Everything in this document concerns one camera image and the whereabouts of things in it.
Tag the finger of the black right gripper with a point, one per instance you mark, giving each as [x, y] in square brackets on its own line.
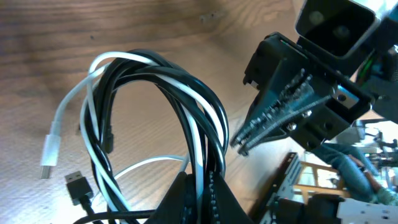
[295, 88]
[276, 121]

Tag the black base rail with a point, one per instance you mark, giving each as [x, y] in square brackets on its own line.
[281, 186]

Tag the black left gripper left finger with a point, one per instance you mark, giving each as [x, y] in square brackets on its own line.
[179, 204]

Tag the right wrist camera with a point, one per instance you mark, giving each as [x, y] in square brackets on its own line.
[340, 26]

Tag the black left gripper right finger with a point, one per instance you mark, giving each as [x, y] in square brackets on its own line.
[219, 204]

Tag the seated person in background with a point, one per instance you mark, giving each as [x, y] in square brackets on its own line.
[358, 173]

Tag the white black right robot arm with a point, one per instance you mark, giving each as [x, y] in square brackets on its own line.
[373, 67]

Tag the wooden chair in background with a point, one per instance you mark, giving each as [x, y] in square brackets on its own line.
[317, 179]

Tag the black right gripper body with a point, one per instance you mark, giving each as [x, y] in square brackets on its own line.
[277, 60]

